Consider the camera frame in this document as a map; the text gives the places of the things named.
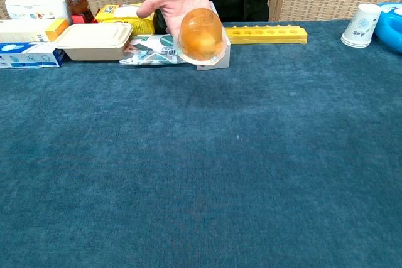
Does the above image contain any orange jelly cup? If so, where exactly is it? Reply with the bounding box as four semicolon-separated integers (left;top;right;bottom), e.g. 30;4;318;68
177;8;227;65

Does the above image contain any yellow snack box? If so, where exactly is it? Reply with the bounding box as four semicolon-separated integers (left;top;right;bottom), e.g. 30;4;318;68
94;3;156;36

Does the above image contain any green and white plastic packet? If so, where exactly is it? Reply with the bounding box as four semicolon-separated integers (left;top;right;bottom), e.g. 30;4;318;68
119;33;189;66

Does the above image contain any beige lunch box with lid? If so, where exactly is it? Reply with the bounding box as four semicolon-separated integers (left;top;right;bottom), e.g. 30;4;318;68
54;23;134;62

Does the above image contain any yellow rack with holes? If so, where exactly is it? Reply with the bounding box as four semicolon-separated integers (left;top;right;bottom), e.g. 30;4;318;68
224;25;308;45

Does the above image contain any red small box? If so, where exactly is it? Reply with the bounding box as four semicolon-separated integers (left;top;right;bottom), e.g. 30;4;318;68
70;13;97;25

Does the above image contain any white wet wipes pack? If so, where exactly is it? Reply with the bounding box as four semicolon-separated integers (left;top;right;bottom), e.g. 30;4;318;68
4;0;72;24

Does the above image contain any white and orange carton box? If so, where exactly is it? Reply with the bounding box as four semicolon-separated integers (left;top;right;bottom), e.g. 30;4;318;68
0;18;69;43

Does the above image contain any blue and white box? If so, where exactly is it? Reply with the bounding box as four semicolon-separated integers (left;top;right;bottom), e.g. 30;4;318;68
0;42;68;69

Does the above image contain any blue table cloth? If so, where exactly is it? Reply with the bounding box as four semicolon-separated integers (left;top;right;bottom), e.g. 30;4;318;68
0;19;402;268

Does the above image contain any white paper cup stack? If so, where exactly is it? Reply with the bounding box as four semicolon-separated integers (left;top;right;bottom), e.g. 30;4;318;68
340;3;383;49

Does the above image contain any blue plastic container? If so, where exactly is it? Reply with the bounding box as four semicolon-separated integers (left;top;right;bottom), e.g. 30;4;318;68
374;2;402;54

